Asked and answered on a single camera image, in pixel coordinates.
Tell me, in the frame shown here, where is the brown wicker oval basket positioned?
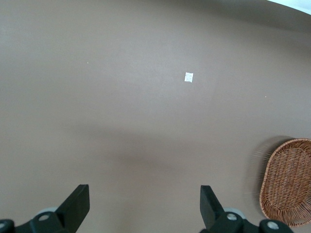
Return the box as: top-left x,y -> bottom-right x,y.
259,138 -> 311,228

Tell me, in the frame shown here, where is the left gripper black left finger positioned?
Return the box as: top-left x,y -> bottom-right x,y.
17,184 -> 91,233

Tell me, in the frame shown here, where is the brown table cover sheet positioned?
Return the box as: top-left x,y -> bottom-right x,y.
0,0 -> 311,233

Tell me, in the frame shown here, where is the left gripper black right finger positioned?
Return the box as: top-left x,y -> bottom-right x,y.
200,185 -> 261,233

